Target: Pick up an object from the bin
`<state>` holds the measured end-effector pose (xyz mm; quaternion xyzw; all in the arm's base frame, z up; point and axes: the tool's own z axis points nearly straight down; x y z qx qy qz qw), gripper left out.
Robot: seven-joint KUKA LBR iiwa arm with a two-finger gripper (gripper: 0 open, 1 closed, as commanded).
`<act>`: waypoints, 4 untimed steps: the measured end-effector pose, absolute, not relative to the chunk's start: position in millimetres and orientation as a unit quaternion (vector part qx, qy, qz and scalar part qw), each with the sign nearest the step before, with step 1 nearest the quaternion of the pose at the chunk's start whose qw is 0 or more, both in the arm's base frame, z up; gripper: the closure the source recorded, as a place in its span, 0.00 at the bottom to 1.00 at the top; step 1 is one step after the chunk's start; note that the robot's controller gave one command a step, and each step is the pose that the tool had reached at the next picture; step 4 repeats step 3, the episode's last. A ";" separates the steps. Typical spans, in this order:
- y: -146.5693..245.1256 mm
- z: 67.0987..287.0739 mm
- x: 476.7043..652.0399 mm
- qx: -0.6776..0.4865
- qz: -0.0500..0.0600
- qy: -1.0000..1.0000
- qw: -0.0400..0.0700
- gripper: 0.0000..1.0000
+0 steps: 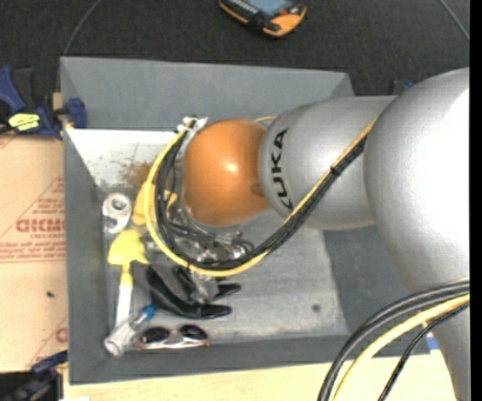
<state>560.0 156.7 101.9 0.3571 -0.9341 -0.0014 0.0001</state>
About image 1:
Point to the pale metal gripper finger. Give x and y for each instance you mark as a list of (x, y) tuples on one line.
[(204, 286)]

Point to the black sunglasses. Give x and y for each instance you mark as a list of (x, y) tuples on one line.
[(169, 297)]

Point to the red framed sunglasses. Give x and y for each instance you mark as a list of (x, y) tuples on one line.
[(190, 332)]

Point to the grey metal bin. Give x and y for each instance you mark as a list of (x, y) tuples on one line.
[(265, 282)]

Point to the clear plastic bottle, blue cap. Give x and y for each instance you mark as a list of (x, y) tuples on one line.
[(123, 334)]

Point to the brown cardboard board, red print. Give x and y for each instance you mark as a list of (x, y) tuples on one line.
[(23, 207)]

